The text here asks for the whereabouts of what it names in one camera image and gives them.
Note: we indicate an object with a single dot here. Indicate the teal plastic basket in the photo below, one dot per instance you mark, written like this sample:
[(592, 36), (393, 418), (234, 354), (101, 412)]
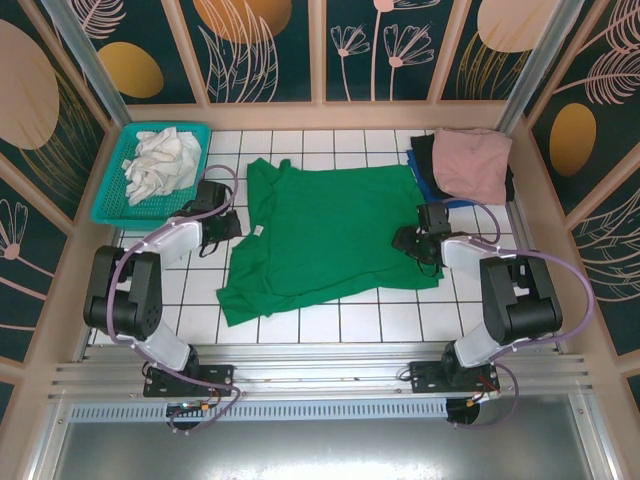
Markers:
[(115, 210)]

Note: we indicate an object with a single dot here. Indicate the green t-shirt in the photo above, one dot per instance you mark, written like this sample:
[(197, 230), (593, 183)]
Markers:
[(325, 230)]

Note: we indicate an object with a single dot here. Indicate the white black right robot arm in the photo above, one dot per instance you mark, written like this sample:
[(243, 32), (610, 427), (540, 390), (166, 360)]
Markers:
[(530, 310)]

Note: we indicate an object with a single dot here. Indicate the folded blue t-shirt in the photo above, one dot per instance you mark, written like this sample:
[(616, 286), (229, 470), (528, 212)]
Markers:
[(427, 192)]

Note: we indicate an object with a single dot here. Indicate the crumpled white t-shirt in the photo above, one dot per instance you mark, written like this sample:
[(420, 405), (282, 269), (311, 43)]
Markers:
[(160, 165)]

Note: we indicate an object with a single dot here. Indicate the folded black t-shirt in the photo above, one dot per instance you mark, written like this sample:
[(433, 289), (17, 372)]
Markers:
[(422, 155)]

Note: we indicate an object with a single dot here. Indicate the folded pink t-shirt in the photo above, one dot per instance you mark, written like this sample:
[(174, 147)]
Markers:
[(470, 165)]

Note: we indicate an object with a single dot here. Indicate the grey metal sheet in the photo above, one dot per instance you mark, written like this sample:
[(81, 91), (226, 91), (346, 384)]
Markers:
[(320, 450)]

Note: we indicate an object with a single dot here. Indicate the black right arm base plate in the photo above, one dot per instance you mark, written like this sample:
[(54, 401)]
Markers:
[(425, 377)]

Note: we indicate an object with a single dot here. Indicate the aluminium frame post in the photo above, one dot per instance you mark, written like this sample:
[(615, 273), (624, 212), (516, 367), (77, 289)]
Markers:
[(530, 65), (100, 75)]

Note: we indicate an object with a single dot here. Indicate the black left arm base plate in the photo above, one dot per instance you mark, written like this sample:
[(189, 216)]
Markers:
[(220, 375)]

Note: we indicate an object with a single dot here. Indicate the aluminium mounting rail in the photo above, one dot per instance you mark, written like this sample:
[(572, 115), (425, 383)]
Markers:
[(320, 365)]

